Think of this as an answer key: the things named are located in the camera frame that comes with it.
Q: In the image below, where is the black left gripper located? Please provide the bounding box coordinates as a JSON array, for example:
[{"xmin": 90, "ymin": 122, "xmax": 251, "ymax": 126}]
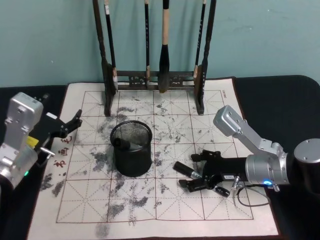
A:
[{"xmin": 31, "ymin": 108, "xmax": 84, "ymax": 168}]

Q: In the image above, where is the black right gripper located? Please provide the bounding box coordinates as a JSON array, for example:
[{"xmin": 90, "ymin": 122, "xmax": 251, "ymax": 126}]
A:
[{"xmin": 177, "ymin": 149, "xmax": 248, "ymax": 194}]

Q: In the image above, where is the large tan-handled hanging brush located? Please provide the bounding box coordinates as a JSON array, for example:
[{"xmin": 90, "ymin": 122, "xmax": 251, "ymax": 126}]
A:
[{"xmin": 158, "ymin": 0, "xmax": 172, "ymax": 94}]

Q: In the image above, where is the black mesh pen holder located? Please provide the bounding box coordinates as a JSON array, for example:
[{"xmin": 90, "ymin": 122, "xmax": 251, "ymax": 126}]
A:
[{"xmin": 109, "ymin": 120, "xmax": 154, "ymax": 178}]

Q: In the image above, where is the ink-stained gridded calligraphy felt mat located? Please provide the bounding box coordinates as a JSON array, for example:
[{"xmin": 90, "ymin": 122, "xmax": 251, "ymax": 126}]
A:
[{"xmin": 26, "ymin": 75, "xmax": 280, "ymax": 240}]

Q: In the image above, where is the dark wooden brush rack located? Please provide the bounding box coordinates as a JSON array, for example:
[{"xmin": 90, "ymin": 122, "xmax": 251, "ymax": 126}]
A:
[{"xmin": 92, "ymin": 0, "xmax": 217, "ymax": 117}]

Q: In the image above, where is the thin black white-tipped hanging brush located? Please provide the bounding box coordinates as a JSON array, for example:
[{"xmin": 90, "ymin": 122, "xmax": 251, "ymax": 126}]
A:
[{"xmin": 103, "ymin": 0, "xmax": 119, "ymax": 91}]

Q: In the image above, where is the thin dark gripper cable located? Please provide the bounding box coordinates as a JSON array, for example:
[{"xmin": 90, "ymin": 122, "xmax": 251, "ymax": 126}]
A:
[{"xmin": 231, "ymin": 175, "xmax": 272, "ymax": 207}]

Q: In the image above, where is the thin black brown-tipped hanging brush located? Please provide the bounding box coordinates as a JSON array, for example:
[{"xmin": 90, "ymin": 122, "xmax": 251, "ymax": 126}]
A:
[{"xmin": 193, "ymin": 0, "xmax": 207, "ymax": 87}]

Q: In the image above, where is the black table cloth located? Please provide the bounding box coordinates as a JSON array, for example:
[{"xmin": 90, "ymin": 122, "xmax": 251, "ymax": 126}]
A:
[{"xmin": 0, "ymin": 74, "xmax": 320, "ymax": 240}]

